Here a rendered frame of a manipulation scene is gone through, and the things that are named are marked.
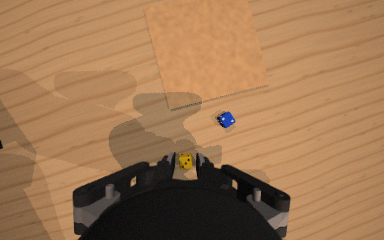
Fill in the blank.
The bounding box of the yellow die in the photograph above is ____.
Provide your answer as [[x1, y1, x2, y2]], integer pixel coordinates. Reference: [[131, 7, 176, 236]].
[[179, 153, 193, 170]]

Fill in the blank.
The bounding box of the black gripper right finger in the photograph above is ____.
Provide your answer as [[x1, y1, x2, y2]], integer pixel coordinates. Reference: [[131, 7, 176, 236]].
[[196, 153, 291, 238]]

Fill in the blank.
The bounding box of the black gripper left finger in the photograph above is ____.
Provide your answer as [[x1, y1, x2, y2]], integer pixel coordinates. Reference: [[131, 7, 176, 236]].
[[73, 152, 176, 235]]

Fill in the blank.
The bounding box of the tan square mat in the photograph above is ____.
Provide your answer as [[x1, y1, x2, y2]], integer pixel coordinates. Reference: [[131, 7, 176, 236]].
[[144, 0, 269, 110]]

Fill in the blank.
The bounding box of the blue die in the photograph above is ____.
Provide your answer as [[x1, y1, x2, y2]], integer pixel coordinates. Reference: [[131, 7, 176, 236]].
[[217, 112, 235, 128]]

